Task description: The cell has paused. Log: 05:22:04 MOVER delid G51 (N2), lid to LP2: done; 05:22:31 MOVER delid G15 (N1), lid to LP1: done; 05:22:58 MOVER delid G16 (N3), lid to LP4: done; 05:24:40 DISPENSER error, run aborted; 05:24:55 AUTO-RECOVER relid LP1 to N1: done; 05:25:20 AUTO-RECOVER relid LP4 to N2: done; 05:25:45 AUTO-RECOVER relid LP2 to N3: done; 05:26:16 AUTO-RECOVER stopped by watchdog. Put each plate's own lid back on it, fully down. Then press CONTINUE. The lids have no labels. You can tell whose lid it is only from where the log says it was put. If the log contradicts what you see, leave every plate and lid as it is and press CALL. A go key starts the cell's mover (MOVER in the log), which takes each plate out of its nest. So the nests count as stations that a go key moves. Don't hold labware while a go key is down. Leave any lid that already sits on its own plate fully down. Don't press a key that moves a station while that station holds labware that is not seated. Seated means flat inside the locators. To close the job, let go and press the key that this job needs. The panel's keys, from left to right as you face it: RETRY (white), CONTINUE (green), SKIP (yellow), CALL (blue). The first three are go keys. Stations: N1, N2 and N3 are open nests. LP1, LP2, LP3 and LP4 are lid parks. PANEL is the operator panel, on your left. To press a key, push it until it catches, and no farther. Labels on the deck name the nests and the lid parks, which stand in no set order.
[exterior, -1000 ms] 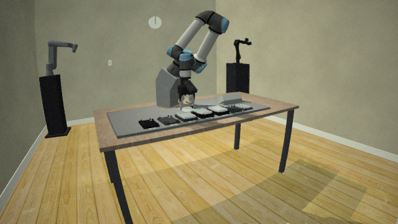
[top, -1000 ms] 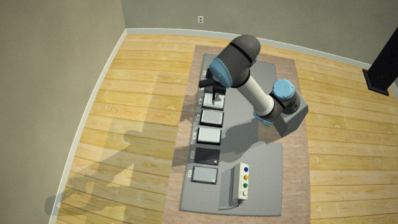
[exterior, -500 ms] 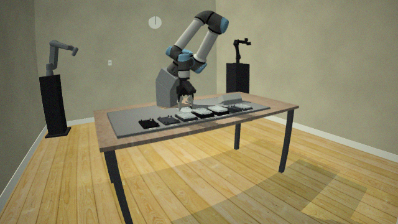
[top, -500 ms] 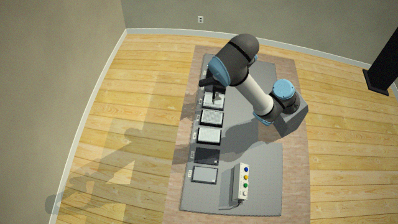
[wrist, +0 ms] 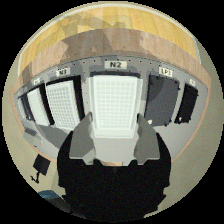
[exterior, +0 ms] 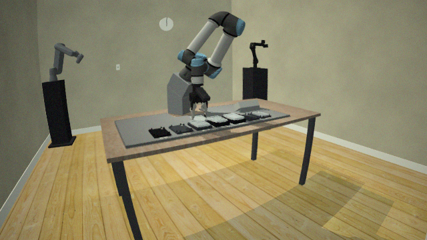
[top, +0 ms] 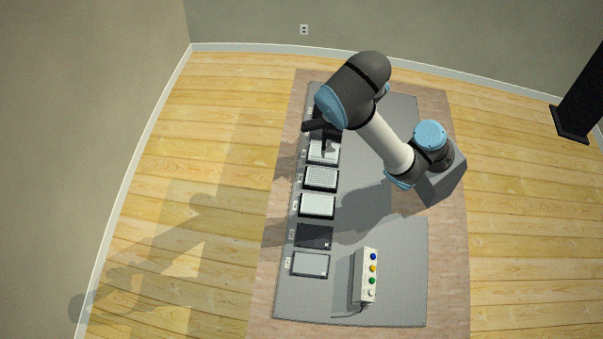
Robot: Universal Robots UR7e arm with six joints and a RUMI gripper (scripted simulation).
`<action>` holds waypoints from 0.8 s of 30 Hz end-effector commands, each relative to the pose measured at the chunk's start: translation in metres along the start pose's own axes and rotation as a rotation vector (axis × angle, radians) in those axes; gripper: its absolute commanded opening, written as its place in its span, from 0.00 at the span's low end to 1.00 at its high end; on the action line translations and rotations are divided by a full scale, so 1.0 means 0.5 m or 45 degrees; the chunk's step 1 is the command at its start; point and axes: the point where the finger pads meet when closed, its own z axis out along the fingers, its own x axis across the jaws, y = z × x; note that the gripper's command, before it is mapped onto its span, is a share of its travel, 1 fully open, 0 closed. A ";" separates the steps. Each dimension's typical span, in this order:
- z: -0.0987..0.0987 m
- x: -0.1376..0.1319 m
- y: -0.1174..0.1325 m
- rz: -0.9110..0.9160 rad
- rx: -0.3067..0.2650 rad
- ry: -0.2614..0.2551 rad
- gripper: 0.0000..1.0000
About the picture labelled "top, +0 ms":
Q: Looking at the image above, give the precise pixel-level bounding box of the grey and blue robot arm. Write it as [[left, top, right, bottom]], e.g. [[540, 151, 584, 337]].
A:
[[301, 51, 455, 191]]

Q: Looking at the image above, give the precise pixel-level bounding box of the white control panel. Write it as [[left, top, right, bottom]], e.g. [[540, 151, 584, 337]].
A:
[[350, 246, 378, 315]]

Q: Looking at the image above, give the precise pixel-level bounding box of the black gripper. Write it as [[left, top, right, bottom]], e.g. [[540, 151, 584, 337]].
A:
[[321, 118, 343, 158]]

